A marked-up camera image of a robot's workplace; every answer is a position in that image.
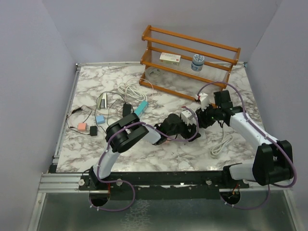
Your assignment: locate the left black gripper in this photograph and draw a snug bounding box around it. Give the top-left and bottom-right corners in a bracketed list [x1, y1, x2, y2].
[166, 117, 199, 141]

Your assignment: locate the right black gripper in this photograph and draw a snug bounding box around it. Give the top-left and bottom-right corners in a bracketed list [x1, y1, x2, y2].
[196, 102, 221, 128]

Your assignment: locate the teal power strip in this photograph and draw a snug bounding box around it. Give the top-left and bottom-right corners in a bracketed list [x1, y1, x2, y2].
[134, 100, 149, 117]

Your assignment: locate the black power adapter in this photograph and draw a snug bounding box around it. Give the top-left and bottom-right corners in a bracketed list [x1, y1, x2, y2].
[122, 103, 133, 117]

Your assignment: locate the light blue charger plug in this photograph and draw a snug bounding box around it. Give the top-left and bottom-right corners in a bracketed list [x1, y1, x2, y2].
[95, 115, 105, 125]

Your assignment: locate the small salmon charger plug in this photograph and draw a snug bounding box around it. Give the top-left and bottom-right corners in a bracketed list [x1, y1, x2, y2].
[77, 123, 88, 132]

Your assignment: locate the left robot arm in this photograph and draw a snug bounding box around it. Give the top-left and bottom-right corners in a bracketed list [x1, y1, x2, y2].
[89, 113, 200, 190]

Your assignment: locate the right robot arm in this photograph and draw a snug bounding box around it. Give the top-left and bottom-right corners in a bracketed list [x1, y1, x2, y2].
[195, 90, 294, 188]

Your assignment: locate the orange wooden shelf rack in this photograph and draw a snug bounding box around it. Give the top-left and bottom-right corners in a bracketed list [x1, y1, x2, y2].
[140, 25, 241, 90]

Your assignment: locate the blue lidded jar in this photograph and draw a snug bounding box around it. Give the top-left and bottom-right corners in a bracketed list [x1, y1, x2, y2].
[191, 54, 205, 71]

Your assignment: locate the clear tape roll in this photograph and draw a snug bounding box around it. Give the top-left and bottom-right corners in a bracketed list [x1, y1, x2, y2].
[145, 67, 161, 78]

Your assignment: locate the white cardboard box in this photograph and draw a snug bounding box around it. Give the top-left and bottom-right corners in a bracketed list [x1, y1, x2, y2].
[159, 52, 181, 66]

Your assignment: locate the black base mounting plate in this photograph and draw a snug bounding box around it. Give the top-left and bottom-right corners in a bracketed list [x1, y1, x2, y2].
[79, 171, 249, 200]

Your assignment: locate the grey white stapler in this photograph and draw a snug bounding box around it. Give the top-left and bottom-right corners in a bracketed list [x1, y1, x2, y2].
[97, 93, 107, 109]

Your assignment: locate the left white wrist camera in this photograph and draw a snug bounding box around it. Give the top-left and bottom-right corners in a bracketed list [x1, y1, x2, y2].
[180, 110, 196, 126]

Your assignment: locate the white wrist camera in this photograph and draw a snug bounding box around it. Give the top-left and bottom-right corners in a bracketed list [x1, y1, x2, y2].
[198, 93, 210, 111]
[180, 110, 196, 126]

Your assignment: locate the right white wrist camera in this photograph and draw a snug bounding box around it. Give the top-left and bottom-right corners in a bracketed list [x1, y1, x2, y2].
[198, 93, 210, 111]

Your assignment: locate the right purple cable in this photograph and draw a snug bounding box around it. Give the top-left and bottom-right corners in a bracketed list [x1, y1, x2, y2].
[196, 82, 298, 209]

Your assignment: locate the purple cable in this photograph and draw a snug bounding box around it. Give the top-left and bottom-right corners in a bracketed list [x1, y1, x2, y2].
[89, 107, 199, 212]
[196, 82, 298, 209]

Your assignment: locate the white power strip cord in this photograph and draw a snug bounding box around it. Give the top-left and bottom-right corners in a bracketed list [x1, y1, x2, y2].
[209, 122, 234, 159]

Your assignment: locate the white coiled power cord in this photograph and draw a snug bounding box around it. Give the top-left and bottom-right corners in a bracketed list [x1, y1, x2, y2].
[117, 83, 148, 102]

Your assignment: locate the black thin cable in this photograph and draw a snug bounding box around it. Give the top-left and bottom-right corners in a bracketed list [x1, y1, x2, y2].
[95, 91, 133, 126]

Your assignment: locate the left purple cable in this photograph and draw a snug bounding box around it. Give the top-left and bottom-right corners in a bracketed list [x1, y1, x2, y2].
[89, 107, 199, 212]

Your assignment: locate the aluminium rail frame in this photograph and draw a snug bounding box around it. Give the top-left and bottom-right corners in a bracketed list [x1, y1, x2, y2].
[38, 173, 81, 193]

